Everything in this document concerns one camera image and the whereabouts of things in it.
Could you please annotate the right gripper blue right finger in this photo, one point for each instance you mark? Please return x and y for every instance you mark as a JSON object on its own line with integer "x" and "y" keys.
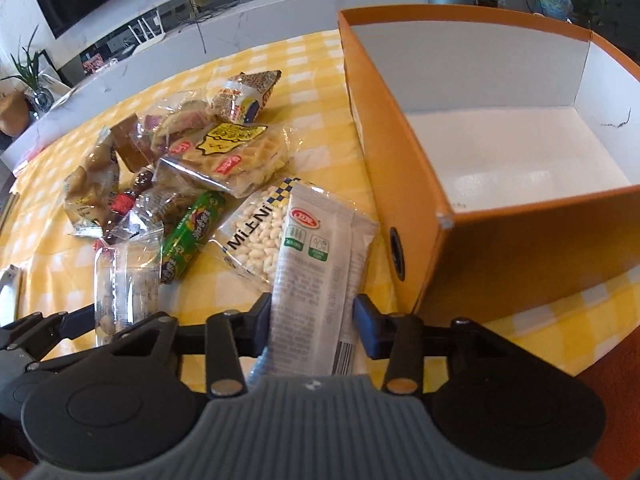
{"x": 376, "y": 330}

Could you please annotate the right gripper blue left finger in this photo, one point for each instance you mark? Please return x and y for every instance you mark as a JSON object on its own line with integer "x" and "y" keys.
{"x": 257, "y": 324}

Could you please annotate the MiNi white bean bag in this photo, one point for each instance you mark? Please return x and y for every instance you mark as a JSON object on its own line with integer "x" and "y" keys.
{"x": 249, "y": 239}

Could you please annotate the white snack bar packet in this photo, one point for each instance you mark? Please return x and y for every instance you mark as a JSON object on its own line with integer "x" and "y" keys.
{"x": 323, "y": 257}

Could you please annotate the clear tray of round cakes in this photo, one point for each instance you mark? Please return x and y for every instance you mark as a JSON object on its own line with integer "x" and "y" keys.
{"x": 126, "y": 283}

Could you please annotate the waffle pack yellow label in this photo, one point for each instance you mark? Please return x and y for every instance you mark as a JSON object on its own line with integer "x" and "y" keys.
{"x": 230, "y": 158}

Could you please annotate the green candy tube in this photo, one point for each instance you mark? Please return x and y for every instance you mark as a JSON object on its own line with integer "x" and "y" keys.
{"x": 190, "y": 234}

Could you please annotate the red cap sauce bottle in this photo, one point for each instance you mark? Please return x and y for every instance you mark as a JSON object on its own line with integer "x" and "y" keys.
{"x": 124, "y": 201}

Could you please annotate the yellow checkered tablecloth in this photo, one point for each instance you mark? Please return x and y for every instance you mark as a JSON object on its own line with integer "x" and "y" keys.
{"x": 311, "y": 101}

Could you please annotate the brown mushroom snack bag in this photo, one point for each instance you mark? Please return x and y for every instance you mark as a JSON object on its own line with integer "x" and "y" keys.
{"x": 90, "y": 189}

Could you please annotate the pink pastry clear pack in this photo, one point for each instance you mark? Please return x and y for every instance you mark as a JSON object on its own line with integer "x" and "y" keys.
{"x": 167, "y": 119}

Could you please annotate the brown blue chip bag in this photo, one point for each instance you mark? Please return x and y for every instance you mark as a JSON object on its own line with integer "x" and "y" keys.
{"x": 243, "y": 96}

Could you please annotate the orange cardboard box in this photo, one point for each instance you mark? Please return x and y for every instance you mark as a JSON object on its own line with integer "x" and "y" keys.
{"x": 503, "y": 154}

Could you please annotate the potted plant glass vase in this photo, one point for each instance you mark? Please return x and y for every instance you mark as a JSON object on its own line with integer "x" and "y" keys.
{"x": 27, "y": 71}

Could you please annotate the water jug bottle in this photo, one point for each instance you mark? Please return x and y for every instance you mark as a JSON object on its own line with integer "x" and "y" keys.
{"x": 558, "y": 9}

